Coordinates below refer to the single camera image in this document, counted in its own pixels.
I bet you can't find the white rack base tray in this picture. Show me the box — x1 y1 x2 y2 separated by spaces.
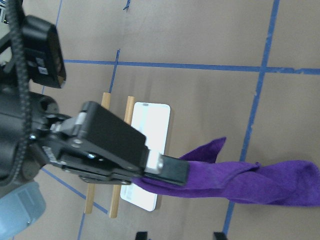
120 102 171 212

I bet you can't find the purple towel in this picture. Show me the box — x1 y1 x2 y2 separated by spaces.
132 137 320 207

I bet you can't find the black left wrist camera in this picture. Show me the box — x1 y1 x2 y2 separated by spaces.
21 15 67 89

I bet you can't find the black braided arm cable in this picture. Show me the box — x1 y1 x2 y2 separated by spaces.
0 0 33 187

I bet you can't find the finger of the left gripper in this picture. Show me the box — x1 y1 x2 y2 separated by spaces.
144 150 189 186

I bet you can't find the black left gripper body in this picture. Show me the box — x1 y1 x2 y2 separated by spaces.
0 87 149 185

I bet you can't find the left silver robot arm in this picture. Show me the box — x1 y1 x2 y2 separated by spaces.
0 86 190 240

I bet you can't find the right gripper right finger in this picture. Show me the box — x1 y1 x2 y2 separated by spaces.
213 232 228 240

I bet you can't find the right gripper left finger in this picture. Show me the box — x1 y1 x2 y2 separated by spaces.
135 231 148 240

